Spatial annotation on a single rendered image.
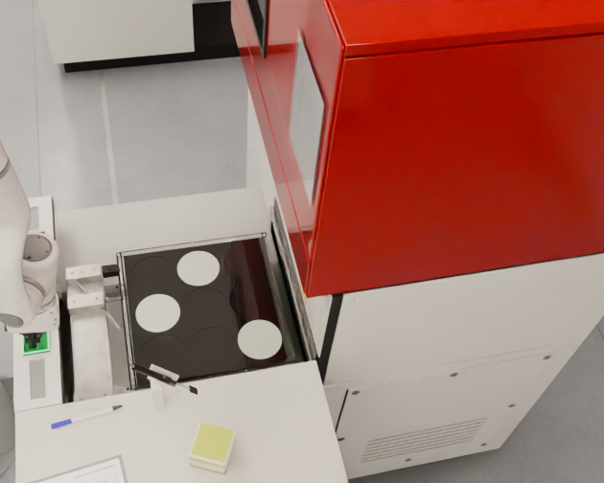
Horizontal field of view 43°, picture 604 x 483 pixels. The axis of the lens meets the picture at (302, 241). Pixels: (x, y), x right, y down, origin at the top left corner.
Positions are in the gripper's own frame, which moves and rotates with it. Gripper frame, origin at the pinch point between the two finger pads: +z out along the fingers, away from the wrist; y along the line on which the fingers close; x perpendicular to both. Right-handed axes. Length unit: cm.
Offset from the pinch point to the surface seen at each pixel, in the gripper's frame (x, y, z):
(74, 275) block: -19.3, -9.7, 5.6
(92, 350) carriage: -0.5, -12.7, 7.8
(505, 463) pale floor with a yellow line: 18, -149, 69
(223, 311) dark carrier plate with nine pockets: -3.9, -41.8, -0.3
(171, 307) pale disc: -7.3, -30.3, 2.1
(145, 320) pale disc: -4.8, -24.3, 3.3
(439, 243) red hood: 15, -68, -51
